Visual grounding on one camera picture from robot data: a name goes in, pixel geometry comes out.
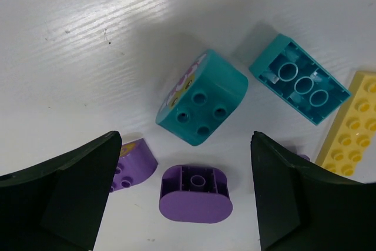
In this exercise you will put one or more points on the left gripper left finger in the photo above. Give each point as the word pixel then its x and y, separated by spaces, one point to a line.
pixel 59 204

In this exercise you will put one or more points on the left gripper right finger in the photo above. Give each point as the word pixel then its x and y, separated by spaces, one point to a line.
pixel 301 206

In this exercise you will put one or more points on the teal rectangular lego brick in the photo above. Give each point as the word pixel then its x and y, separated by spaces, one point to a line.
pixel 298 79

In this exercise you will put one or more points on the teal rounded lego brick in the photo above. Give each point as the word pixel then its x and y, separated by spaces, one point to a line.
pixel 203 98

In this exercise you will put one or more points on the dark purple lego plate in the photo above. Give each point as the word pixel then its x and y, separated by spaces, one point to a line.
pixel 304 157

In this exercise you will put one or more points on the long yellow lego plate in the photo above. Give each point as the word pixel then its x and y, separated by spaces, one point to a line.
pixel 353 128

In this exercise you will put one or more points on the purple rounded lego brick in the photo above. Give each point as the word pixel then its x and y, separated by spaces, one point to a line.
pixel 135 165

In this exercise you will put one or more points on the purple oval lego brick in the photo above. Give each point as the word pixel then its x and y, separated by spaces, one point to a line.
pixel 195 194

